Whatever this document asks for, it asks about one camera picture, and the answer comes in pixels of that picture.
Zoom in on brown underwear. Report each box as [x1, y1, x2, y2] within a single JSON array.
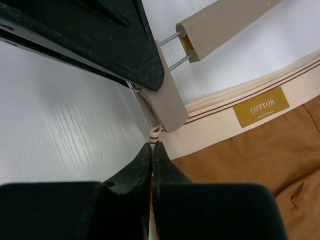
[[149, 51, 320, 240]]

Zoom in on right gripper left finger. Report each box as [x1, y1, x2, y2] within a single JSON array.
[[0, 143, 152, 240]]

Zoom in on wooden clip hanger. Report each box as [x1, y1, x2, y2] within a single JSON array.
[[129, 0, 280, 133]]

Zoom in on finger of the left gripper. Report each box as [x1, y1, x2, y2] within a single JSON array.
[[0, 0, 165, 91]]

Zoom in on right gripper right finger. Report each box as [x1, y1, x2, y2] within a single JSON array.
[[152, 142, 288, 240]]

